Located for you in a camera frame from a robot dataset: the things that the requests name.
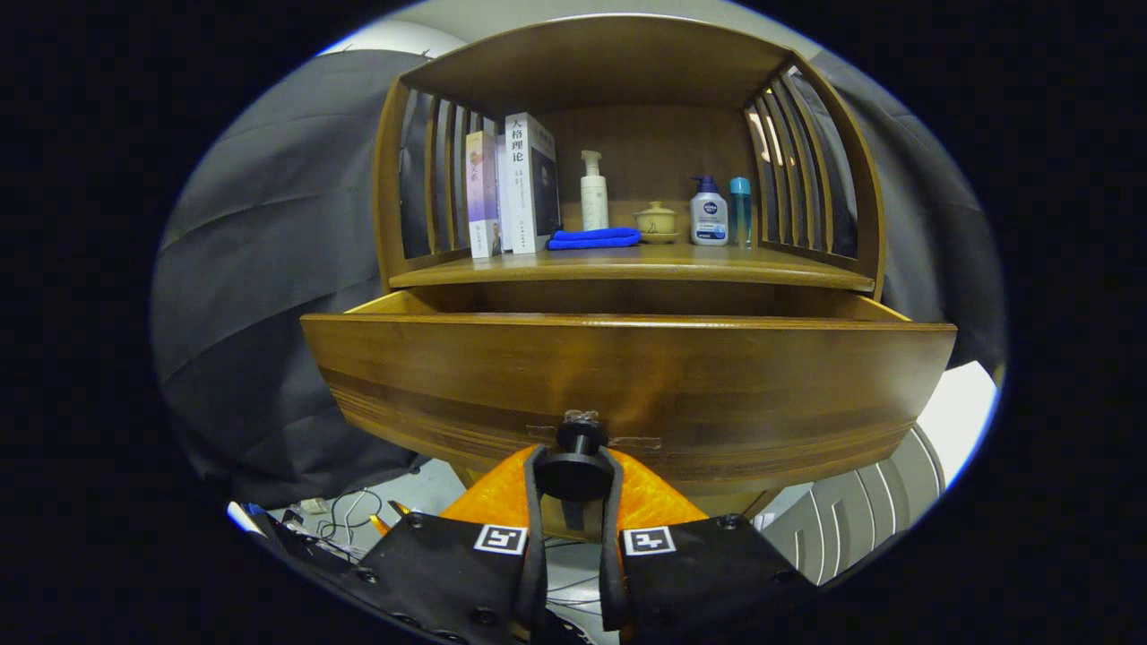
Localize yellow lidded teacup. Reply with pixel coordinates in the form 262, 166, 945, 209
634, 201, 678, 237

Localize wooden countertop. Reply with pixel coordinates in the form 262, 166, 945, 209
390, 242, 876, 293

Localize white bottle with blue cap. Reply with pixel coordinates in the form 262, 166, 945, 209
689, 176, 729, 246

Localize white book with portrait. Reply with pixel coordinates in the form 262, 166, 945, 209
502, 112, 563, 254

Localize teal clear bottle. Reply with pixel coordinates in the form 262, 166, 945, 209
729, 176, 754, 247

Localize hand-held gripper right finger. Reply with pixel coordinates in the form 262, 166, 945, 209
599, 445, 816, 645

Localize black floor cables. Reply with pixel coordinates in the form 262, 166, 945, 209
318, 486, 395, 561

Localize grey patterned mat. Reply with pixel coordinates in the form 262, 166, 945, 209
757, 426, 948, 585

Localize brown wooden cabinet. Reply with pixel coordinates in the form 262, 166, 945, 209
372, 13, 888, 543

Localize blue folded cloth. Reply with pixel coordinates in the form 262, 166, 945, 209
547, 227, 642, 251

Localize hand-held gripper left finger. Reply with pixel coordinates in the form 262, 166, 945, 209
345, 445, 549, 645

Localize white pump bottle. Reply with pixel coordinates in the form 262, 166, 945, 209
580, 150, 610, 232

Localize purple book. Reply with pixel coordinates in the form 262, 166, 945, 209
465, 131, 503, 260

